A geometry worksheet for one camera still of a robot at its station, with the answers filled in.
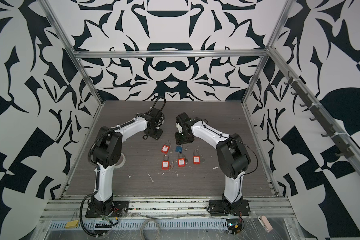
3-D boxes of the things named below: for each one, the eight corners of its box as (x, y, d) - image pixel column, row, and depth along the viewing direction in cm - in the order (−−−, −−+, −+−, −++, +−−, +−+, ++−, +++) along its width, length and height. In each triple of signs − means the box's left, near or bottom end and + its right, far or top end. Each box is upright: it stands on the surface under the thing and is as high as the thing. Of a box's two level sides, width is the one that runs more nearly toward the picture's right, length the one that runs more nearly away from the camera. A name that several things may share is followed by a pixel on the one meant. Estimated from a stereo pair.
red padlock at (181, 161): (177, 167, 90) (177, 165, 88) (177, 154, 95) (177, 152, 93) (185, 167, 90) (185, 165, 88) (185, 154, 95) (185, 152, 93)
